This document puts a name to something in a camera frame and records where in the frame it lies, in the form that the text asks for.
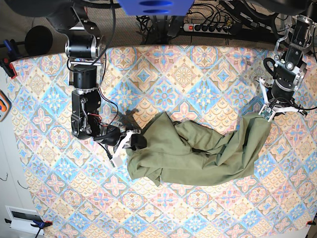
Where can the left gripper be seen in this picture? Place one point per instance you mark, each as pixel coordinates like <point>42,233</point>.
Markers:
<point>279,94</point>

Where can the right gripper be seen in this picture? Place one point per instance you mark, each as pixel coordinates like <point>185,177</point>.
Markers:
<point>112,135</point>

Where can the olive green t-shirt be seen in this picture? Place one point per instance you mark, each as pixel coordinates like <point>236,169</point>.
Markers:
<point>191,154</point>

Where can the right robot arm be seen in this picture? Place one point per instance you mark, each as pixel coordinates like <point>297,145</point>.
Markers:
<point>84,49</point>

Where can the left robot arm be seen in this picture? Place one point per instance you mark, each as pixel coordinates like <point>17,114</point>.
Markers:
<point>288,69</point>

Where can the patterned tile tablecloth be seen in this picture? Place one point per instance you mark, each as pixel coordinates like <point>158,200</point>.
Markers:
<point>73,185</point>

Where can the white power strip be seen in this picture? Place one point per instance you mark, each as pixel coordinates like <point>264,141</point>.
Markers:
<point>193,27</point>

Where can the blue clamp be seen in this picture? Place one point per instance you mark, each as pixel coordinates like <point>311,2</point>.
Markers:
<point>14,223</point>

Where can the blue box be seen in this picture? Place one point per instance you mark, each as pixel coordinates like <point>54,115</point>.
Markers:
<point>156,7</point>

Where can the orange grey device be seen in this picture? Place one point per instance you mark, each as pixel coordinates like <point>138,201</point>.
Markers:
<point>5,106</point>

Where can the black round stool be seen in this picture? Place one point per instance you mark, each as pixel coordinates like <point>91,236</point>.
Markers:
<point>38,41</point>

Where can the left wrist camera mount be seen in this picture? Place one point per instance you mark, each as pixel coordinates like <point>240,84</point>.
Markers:
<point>275,107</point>

